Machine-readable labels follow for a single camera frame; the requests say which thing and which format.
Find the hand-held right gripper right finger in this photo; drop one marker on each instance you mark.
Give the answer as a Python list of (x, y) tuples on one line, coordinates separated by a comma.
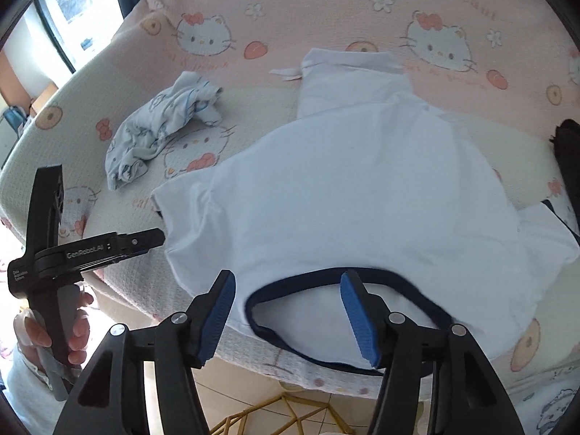
[(360, 317)]

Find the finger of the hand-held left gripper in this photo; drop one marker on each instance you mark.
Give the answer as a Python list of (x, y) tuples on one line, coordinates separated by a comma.
[(142, 241)]

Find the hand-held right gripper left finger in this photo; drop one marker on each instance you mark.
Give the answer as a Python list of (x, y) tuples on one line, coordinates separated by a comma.
[(220, 312)]

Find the white t-shirt with navy trim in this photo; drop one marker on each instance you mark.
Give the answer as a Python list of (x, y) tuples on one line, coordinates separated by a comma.
[(362, 190)]

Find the person's left forearm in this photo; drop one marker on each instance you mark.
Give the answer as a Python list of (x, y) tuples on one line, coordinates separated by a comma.
[(22, 394)]

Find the person's left hand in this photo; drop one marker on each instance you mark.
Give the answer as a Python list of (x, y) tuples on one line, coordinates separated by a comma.
[(78, 330)]

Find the light blue cartoon printed garment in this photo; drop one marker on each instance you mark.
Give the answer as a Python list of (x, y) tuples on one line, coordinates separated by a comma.
[(154, 127)]

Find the teal bag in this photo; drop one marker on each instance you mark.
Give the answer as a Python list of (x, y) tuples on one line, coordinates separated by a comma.
[(11, 120)]

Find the white cartoon printed cloth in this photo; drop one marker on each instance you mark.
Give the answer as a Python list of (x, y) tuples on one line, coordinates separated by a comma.
[(543, 412)]

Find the glass sliding door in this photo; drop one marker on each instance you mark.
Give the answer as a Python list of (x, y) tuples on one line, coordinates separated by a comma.
[(77, 18)]

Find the black folded cloth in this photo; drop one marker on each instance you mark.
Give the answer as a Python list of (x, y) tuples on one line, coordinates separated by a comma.
[(568, 154)]

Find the pink cartoon printed sofa blanket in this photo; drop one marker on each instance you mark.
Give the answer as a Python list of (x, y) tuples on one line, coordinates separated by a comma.
[(340, 18)]

